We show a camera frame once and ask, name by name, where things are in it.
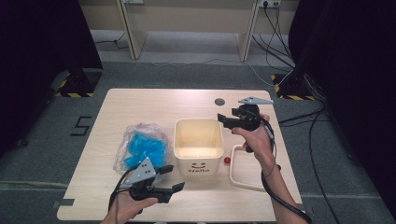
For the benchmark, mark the dark round table grommet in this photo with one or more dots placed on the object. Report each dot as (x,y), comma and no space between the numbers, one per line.
(219,101)

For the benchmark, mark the black striped-edge stand base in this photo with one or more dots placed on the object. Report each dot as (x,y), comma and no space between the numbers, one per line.
(294,87)
(79,85)

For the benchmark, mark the black curtain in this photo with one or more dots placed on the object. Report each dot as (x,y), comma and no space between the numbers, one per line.
(37,62)
(358,77)

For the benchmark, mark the white bin rim frame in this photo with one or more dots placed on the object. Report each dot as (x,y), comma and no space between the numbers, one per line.
(232,174)

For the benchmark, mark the person's right hand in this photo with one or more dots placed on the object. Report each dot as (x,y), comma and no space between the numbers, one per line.
(260,143)

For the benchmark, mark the white wall socket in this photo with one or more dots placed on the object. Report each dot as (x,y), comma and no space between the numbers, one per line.
(269,2)
(134,1)

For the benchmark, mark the beige background desk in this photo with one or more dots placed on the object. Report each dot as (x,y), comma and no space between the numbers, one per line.
(132,40)

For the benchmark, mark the grey tape strip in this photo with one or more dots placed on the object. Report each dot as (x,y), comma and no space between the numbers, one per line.
(63,202)
(306,210)

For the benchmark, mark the clear plastic bin bag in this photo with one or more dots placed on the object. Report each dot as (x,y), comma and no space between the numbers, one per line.
(124,140)

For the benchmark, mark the white plastic trash bin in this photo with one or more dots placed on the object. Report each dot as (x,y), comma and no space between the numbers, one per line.
(199,165)

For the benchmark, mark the person's left hand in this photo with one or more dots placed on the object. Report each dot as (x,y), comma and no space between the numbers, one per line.
(127,208)

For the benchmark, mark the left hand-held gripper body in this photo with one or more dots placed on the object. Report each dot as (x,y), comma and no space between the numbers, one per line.
(141,174)

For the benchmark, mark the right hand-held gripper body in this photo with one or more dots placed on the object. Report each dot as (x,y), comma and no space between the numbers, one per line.
(247,116)

